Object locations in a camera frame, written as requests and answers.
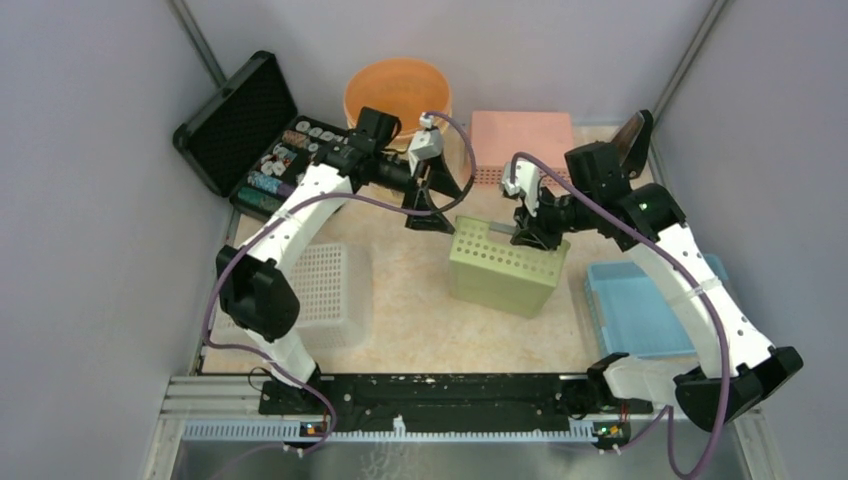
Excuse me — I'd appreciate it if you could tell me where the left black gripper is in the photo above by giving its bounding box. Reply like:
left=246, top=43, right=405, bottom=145
left=373, top=146, right=462, bottom=232

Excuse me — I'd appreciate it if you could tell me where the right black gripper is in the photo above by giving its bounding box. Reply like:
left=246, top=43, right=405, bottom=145
left=510, top=183, right=597, bottom=252

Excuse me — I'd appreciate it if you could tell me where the green plastic basket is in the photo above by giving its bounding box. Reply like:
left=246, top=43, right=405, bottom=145
left=448, top=216, right=571, bottom=318

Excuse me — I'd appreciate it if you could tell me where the pink plastic basket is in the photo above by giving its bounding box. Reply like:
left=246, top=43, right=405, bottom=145
left=469, top=110, right=575, bottom=187

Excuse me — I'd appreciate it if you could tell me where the white perforated plastic basket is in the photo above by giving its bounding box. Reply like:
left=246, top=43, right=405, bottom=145
left=218, top=241, right=374, bottom=351

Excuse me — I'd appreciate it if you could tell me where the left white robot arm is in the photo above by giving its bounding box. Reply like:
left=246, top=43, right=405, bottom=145
left=216, top=107, right=473, bottom=414

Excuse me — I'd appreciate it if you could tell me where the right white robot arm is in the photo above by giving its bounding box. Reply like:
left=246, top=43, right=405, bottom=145
left=500, top=142, right=803, bottom=432

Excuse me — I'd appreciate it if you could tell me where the orange capybara bucket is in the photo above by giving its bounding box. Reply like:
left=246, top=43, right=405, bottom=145
left=343, top=57, right=453, bottom=160

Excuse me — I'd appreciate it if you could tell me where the black and brown stand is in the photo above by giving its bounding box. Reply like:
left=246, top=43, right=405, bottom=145
left=611, top=109, right=655, bottom=179

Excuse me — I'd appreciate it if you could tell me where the blue plastic basket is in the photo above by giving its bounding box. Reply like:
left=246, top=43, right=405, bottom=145
left=584, top=261, right=695, bottom=359

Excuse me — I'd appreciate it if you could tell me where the black case with parts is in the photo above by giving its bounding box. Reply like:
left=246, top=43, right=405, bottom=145
left=172, top=50, right=347, bottom=221

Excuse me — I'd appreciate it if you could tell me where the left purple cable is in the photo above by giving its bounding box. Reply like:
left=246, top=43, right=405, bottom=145
left=201, top=110, right=478, bottom=455

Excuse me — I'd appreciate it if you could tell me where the purple cable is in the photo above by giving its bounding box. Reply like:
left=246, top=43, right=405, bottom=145
left=510, top=151, right=732, bottom=479
left=201, top=110, right=478, bottom=455

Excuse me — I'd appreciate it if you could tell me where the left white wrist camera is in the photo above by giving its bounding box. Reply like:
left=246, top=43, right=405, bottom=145
left=406, top=112, right=444, bottom=176

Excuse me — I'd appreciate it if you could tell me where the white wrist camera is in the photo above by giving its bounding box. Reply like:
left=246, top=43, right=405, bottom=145
left=500, top=158, right=541, bottom=202
left=406, top=112, right=444, bottom=176

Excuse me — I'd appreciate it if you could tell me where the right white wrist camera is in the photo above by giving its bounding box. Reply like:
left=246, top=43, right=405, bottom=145
left=500, top=158, right=541, bottom=202

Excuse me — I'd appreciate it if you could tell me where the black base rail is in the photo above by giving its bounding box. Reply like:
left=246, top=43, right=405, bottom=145
left=258, top=373, right=653, bottom=433

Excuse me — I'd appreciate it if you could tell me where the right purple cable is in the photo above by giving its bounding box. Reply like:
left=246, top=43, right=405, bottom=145
left=510, top=151, right=732, bottom=479

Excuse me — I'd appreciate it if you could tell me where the white slotted cable duct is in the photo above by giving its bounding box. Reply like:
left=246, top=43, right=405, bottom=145
left=182, top=417, right=597, bottom=444

